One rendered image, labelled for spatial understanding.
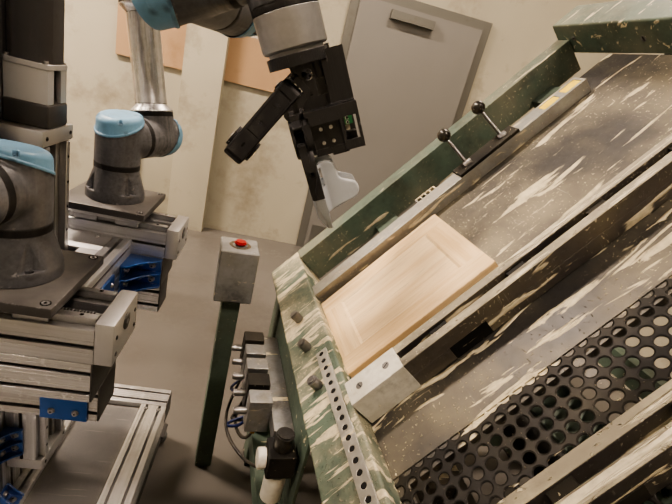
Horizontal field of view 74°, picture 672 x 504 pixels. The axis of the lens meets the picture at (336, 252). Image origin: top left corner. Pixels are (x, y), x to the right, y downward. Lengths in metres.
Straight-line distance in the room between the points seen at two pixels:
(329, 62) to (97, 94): 3.67
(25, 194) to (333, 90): 0.53
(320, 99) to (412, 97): 3.40
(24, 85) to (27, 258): 0.37
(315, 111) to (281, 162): 3.41
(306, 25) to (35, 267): 0.63
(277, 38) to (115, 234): 0.96
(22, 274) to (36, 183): 0.16
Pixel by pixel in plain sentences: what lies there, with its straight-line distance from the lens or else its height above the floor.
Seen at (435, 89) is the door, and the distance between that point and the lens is 3.98.
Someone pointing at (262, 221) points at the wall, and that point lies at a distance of 4.07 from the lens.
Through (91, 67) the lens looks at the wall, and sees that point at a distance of 4.14.
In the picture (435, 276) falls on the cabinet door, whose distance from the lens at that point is 1.08.
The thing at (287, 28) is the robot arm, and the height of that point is 1.52.
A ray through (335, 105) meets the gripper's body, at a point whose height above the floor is 1.46.
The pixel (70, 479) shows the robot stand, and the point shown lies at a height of 0.21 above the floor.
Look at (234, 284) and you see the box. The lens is 1.45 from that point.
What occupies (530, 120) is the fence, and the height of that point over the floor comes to 1.51.
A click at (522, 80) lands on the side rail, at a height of 1.62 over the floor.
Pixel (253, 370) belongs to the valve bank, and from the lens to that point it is 1.20.
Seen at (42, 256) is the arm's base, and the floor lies 1.09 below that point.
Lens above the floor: 1.49
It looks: 21 degrees down
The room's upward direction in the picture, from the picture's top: 15 degrees clockwise
